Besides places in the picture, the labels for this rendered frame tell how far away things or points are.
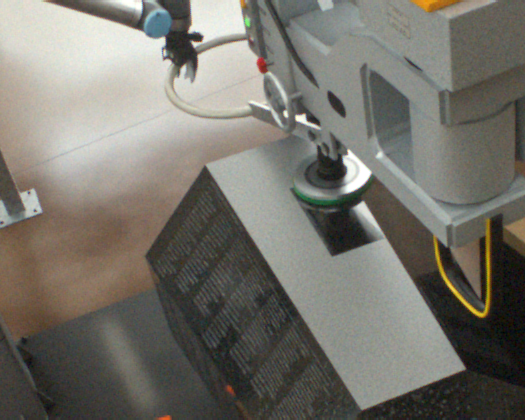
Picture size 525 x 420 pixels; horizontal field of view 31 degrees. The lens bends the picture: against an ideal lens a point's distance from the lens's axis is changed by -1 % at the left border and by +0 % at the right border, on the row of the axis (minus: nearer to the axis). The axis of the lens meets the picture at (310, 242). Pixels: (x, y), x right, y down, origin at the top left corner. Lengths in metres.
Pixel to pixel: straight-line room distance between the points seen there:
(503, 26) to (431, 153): 0.33
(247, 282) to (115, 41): 3.21
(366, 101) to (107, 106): 3.07
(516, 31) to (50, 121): 3.61
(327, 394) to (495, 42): 0.92
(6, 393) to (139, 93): 2.13
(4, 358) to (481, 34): 2.07
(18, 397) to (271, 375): 1.22
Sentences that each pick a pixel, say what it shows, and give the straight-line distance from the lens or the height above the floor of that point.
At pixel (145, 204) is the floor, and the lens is 4.10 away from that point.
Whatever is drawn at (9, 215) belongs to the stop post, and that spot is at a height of 0.01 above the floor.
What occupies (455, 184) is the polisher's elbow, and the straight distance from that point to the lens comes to 1.74.
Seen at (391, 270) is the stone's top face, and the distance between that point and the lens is 2.27.
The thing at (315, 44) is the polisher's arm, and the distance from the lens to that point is 2.05.
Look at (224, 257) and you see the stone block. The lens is 2.51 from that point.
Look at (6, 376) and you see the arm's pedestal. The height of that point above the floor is 0.28.
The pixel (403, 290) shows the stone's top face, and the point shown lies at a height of 0.86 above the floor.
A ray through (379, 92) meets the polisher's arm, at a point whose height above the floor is 1.40.
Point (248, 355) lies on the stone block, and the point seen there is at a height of 0.73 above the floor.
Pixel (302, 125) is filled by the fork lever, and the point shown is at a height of 1.06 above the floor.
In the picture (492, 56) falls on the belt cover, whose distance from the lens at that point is 1.50.
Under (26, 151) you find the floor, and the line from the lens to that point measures 4.70.
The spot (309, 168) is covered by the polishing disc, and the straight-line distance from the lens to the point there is 2.58.
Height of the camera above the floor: 2.41
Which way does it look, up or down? 41 degrees down
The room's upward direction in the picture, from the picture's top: 10 degrees counter-clockwise
